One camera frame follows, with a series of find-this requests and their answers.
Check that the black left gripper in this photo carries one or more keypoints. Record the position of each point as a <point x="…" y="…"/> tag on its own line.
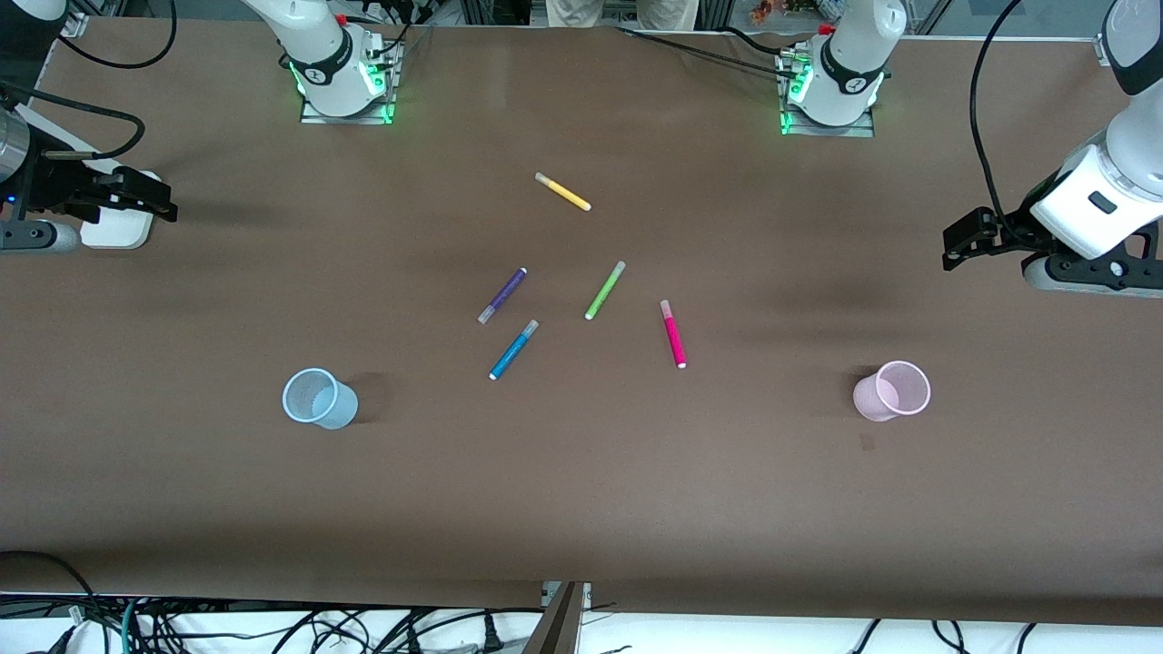
<point x="1010" y="230"/>

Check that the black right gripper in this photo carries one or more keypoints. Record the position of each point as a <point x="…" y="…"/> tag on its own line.
<point x="56" y="188"/>

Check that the pink marker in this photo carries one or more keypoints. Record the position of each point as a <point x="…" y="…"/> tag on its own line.
<point x="673" y="336"/>

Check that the blue marker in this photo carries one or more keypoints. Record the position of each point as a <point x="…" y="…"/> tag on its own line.
<point x="513" y="351"/>

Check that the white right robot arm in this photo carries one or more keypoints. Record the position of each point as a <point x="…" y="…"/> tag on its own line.
<point x="327" y="54"/>

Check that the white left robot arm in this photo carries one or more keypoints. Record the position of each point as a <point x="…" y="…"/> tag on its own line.
<point x="854" y="54"/>

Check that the white desk lamp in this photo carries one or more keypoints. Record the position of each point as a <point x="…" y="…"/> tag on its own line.
<point x="118" y="234"/>

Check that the pink plastic cup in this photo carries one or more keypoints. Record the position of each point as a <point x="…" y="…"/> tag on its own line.
<point x="868" y="395"/>

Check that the blue plastic cup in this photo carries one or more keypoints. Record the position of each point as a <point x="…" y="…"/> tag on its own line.
<point x="341" y="413"/>

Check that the green marker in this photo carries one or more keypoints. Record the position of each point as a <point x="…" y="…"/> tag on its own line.
<point x="604" y="292"/>

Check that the purple marker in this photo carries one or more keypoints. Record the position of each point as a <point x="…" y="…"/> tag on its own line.
<point x="504" y="293"/>

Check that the person's leg beige trousers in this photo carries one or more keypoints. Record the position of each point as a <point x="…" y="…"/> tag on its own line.
<point x="668" y="11"/>
<point x="581" y="11"/>

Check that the yellow marker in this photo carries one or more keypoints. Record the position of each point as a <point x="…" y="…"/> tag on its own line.
<point x="563" y="192"/>

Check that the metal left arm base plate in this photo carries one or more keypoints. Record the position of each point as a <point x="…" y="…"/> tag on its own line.
<point x="859" y="132"/>

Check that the aluminium frame corner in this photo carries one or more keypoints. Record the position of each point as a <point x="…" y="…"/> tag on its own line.
<point x="73" y="25"/>
<point x="1102" y="50"/>

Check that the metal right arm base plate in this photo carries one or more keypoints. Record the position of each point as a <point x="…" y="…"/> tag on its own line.
<point x="318" y="119"/>

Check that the metal table frame beam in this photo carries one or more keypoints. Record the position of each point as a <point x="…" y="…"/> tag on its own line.
<point x="559" y="627"/>

